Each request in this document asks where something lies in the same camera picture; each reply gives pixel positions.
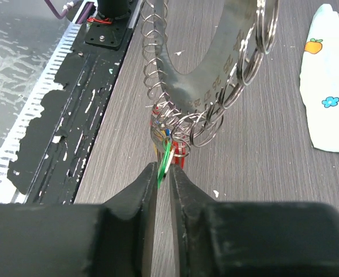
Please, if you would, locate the white slotted cable duct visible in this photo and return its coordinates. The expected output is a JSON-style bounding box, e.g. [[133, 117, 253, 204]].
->
[[0, 23, 80, 204]]

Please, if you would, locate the red key tag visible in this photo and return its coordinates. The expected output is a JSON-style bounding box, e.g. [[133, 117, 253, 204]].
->
[[171, 141, 190, 169]]

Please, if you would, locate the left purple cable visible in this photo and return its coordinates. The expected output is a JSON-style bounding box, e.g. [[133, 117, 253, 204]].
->
[[44, 0, 80, 20]]

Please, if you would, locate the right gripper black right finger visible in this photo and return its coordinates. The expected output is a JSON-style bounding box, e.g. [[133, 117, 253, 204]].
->
[[169, 166, 339, 276]]

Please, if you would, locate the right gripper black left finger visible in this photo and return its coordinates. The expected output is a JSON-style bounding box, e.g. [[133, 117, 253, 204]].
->
[[0, 163, 158, 276]]

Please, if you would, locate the green key tag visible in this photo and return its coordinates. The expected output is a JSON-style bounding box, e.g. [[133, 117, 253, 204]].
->
[[157, 137, 172, 189]]

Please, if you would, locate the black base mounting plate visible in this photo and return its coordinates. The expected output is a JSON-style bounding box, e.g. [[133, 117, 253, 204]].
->
[[7, 24, 133, 204]]

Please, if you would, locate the green cartoon print cloth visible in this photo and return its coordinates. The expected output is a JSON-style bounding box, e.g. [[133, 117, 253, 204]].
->
[[300, 3, 339, 152]]

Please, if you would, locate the metal keyring disc with rings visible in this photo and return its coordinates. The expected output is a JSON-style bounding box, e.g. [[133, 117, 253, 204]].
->
[[140, 1, 279, 149]]

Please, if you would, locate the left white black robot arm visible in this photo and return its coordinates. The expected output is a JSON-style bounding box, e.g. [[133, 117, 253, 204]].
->
[[97, 0, 130, 20]]

